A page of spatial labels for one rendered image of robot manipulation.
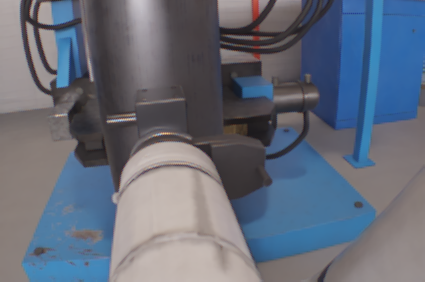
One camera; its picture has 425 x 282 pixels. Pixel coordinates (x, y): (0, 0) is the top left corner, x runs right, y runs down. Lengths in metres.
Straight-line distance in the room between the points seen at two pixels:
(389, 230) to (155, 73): 0.36
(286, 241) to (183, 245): 0.98
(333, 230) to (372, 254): 1.01
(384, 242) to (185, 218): 0.11
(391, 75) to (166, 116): 2.11
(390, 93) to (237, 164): 2.12
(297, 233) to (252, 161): 0.84
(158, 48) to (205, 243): 0.33
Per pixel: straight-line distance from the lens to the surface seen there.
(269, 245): 1.12
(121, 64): 0.47
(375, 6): 1.62
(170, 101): 0.31
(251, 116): 0.87
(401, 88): 2.44
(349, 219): 1.21
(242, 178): 0.31
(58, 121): 1.08
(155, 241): 0.17
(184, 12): 0.46
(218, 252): 0.17
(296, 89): 1.15
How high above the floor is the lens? 0.83
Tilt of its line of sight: 21 degrees down
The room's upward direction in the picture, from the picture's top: 3 degrees counter-clockwise
